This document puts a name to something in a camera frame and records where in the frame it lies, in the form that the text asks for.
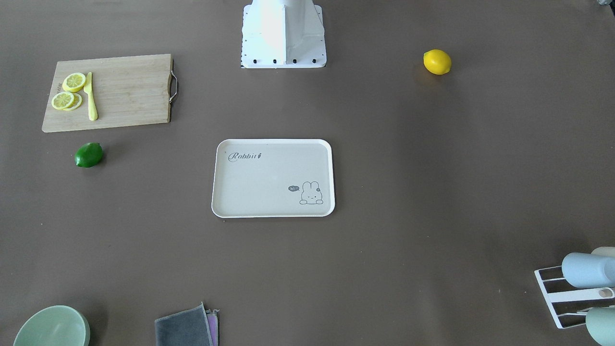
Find yellow lemon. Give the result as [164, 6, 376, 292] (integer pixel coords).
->
[423, 49, 452, 76]

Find green lime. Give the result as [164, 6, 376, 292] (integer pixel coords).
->
[74, 142, 103, 167]

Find white rabbit serving tray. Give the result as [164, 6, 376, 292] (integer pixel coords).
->
[211, 139, 335, 218]

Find pink purple cloth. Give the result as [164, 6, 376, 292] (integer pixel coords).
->
[206, 309, 220, 346]

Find bamboo cutting board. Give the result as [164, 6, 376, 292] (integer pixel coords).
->
[42, 53, 177, 132]

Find grey folded cloth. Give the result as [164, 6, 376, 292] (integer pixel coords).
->
[155, 304, 212, 346]

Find yellow plastic knife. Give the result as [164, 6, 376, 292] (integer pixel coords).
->
[83, 72, 98, 121]

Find hidden lemon slice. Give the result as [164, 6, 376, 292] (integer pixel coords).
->
[63, 93, 83, 111]

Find upper lemon slice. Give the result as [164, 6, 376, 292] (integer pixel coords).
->
[61, 73, 86, 93]

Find lower lemon slice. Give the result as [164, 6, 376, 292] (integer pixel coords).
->
[50, 91, 75, 110]

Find light blue cup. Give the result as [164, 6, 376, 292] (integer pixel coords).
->
[562, 253, 615, 289]

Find mint green bowl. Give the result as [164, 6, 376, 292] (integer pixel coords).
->
[13, 305, 90, 346]

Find beige cup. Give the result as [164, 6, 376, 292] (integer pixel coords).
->
[591, 246, 615, 258]

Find mint green cup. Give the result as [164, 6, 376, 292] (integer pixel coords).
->
[586, 307, 615, 346]

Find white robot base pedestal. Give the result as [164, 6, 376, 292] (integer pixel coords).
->
[240, 0, 327, 69]

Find white wire cup rack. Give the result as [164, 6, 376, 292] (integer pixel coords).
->
[534, 266, 615, 329]

